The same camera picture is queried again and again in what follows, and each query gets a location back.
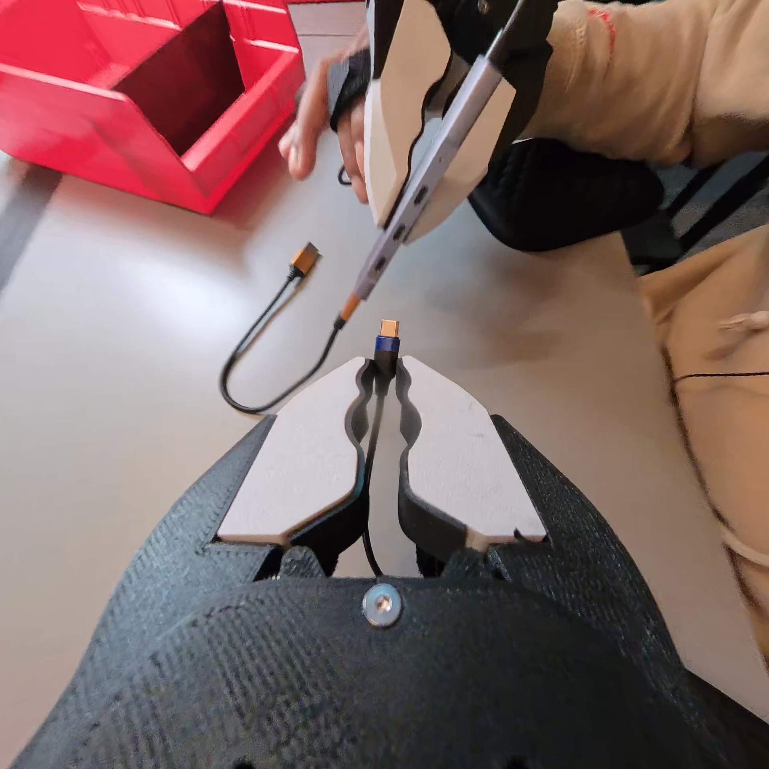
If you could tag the person's right forearm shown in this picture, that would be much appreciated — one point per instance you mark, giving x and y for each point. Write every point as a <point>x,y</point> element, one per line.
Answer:
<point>631,78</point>

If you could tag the red plastic bin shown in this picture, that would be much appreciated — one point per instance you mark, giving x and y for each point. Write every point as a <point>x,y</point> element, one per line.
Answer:
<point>72,114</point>

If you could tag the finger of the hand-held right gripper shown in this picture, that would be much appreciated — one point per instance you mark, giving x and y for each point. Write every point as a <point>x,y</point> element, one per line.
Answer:
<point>480,138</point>
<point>393,108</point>

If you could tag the black bin divider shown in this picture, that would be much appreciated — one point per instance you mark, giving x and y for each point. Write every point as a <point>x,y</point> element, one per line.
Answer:
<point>186,78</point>

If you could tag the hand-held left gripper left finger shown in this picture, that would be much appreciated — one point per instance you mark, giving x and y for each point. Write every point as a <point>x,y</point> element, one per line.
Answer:
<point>300,468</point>

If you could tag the person's right hand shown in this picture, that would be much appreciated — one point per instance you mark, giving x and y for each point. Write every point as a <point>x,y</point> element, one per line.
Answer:
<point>306,138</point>

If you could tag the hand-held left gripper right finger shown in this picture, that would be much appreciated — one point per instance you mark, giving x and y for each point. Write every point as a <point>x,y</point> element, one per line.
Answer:
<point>468,468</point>

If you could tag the grey usb hub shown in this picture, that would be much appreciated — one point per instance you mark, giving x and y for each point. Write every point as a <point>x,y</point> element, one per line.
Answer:
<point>444,153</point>

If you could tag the black chair armrest pad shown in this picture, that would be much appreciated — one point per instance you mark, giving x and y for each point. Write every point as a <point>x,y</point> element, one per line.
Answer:
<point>571,192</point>

